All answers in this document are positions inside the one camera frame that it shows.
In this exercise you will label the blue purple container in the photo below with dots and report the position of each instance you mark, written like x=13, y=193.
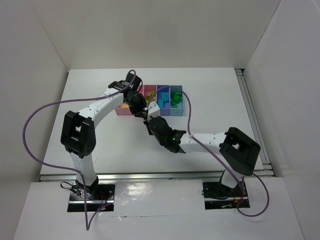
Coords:
x=167, y=105

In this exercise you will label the large pink container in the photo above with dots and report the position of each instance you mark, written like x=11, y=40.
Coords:
x=126, y=111

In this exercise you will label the lime printed lego brick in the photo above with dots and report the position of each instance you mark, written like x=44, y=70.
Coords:
x=149, y=99

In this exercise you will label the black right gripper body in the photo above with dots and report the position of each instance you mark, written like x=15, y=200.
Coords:
x=149, y=122

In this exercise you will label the narrow pink container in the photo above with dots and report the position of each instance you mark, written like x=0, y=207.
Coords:
x=148, y=88

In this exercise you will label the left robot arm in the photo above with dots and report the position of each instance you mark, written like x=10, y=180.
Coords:
x=78, y=131

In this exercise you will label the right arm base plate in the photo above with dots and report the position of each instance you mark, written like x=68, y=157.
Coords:
x=220, y=197

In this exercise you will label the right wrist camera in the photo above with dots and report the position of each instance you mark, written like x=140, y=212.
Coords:
x=153, y=110

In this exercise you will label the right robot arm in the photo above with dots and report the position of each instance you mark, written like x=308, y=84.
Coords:
x=233, y=149

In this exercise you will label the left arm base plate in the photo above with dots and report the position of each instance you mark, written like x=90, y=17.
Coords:
x=102, y=197

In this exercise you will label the turquoise arch lego brick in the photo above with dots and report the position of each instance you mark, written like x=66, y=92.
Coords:
x=164, y=97

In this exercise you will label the dark green lego plate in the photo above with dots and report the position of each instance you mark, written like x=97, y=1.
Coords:
x=175, y=102

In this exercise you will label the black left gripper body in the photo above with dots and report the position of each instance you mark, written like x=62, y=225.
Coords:
x=138, y=106

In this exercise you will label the light blue container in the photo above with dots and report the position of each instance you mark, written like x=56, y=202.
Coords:
x=177, y=111

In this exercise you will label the aluminium rail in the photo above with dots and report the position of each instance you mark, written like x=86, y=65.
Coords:
x=137, y=176

